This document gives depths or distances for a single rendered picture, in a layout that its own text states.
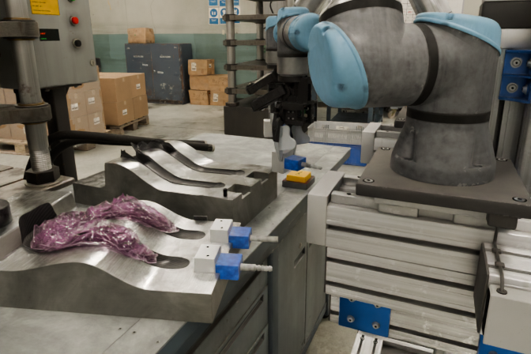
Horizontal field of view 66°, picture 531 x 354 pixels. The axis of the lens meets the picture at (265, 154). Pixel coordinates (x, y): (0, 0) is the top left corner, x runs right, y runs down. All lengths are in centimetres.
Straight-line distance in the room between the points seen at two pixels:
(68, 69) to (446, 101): 138
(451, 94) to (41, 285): 70
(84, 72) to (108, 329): 119
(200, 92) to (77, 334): 728
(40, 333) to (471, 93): 73
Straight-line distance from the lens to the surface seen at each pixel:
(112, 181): 114
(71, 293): 78
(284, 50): 98
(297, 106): 98
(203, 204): 98
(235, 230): 84
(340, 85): 55
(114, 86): 558
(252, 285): 111
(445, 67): 60
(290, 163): 103
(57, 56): 168
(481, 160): 66
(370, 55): 55
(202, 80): 787
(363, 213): 67
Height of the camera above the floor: 124
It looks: 16 degrees down
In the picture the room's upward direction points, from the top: straight up
